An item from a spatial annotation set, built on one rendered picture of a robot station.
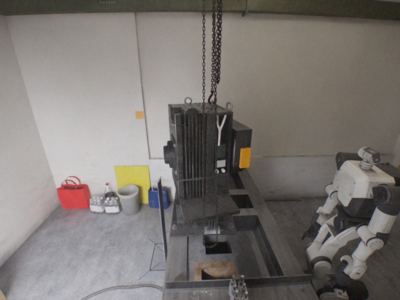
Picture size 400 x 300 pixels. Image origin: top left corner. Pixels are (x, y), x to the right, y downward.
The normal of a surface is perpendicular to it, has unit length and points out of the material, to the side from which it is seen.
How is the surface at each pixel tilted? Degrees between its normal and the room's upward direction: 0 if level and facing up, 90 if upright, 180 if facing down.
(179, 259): 0
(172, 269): 0
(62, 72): 90
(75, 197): 85
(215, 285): 83
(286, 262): 0
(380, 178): 42
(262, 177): 90
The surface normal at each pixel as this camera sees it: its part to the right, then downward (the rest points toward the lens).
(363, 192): -0.80, 0.15
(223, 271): 0.04, 0.37
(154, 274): 0.00, -0.84
